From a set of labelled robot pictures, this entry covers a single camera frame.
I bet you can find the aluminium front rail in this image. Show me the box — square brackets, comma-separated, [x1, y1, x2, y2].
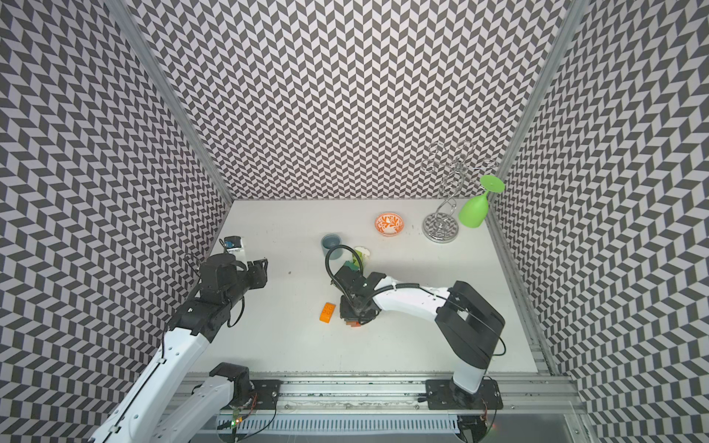
[251, 373, 585, 415]

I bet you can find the chrome glass holder stand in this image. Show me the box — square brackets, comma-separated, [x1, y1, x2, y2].
[422, 150, 497, 245]

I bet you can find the lime square lego brick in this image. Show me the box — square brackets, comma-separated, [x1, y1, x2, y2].
[353, 251, 365, 269]

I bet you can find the orange long lego brick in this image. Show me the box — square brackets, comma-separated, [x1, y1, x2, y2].
[319, 303, 336, 323]

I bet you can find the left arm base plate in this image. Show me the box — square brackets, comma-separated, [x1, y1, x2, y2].
[222, 380, 282, 413]

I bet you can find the green plastic wine glass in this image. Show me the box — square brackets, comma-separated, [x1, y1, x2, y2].
[459, 175, 505, 228]

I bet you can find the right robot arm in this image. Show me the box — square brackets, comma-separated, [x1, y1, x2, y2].
[328, 265, 506, 395]

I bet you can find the teal ceramic cup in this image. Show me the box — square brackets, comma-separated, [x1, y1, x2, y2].
[321, 234, 343, 260]

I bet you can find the orange patterned small bowl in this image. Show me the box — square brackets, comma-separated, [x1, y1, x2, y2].
[374, 212, 404, 237]

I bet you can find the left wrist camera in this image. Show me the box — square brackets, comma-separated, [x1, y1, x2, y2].
[221, 236, 246, 262]

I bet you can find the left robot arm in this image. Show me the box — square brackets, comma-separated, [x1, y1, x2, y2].
[90, 253, 269, 442]

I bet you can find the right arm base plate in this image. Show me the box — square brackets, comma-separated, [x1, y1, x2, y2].
[425, 378, 503, 412]

